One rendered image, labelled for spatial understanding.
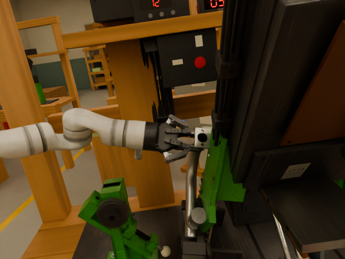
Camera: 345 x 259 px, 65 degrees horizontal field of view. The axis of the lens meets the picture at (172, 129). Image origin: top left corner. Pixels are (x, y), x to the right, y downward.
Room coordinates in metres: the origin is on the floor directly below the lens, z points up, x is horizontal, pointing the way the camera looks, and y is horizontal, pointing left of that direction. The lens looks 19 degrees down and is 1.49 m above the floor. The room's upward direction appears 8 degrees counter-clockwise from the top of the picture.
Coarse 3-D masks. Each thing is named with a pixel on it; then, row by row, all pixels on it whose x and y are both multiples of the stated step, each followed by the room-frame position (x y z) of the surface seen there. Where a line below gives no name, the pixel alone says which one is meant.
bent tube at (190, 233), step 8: (200, 128) 0.66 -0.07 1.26; (200, 136) 0.67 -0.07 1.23; (208, 136) 0.65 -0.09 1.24; (200, 144) 0.63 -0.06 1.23; (208, 144) 0.63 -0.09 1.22; (192, 152) 0.70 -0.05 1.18; (200, 152) 0.70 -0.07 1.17; (192, 160) 0.70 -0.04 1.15; (192, 168) 0.70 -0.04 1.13; (192, 176) 0.69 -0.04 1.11; (192, 184) 0.67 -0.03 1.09; (192, 192) 0.66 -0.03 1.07; (192, 200) 0.64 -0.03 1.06; (192, 208) 0.62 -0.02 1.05; (192, 232) 0.58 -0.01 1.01
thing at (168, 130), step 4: (168, 128) 0.66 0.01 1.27; (172, 128) 0.67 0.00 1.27; (176, 128) 0.67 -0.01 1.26; (180, 128) 0.67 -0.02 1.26; (168, 132) 0.66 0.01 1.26; (172, 132) 0.66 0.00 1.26; (176, 132) 0.66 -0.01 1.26; (180, 132) 0.66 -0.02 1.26; (184, 132) 0.67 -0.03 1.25; (188, 132) 0.67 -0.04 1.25; (180, 136) 0.68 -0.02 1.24; (184, 136) 0.68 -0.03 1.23
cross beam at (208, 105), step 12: (180, 96) 1.01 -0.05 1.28; (192, 96) 1.00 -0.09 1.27; (204, 96) 1.00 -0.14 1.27; (96, 108) 1.02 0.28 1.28; (108, 108) 1.00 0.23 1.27; (180, 108) 1.00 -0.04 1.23; (192, 108) 1.00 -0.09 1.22; (204, 108) 1.00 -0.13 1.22; (48, 120) 1.00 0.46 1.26; (60, 120) 1.00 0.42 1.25; (60, 132) 1.00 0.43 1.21; (96, 132) 1.00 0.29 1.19
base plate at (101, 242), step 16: (160, 208) 0.86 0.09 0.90; (176, 208) 0.85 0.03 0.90; (224, 208) 0.80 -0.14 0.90; (144, 224) 0.78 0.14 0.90; (160, 224) 0.77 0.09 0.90; (176, 224) 0.76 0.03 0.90; (224, 224) 0.72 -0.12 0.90; (256, 224) 0.70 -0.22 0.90; (272, 224) 0.69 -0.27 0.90; (80, 240) 0.74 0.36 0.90; (96, 240) 0.73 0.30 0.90; (160, 240) 0.69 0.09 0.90; (176, 240) 0.68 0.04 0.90; (224, 240) 0.65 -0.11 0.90; (240, 240) 0.64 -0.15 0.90; (256, 240) 0.63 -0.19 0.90; (272, 240) 0.62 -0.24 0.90; (288, 240) 0.61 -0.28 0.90; (80, 256) 0.67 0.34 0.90; (96, 256) 0.66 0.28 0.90; (160, 256) 0.62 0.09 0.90; (176, 256) 0.62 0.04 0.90; (256, 256) 0.57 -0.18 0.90; (272, 256) 0.57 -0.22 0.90; (336, 256) 0.54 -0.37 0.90
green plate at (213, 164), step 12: (216, 156) 0.56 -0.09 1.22; (228, 156) 0.55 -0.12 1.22; (216, 168) 0.54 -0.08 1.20; (228, 168) 0.55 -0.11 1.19; (204, 180) 0.62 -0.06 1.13; (216, 180) 0.53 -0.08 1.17; (228, 180) 0.55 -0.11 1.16; (204, 192) 0.60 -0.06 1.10; (216, 192) 0.53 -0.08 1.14; (228, 192) 0.55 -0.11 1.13; (240, 192) 0.55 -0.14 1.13; (204, 204) 0.58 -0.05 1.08
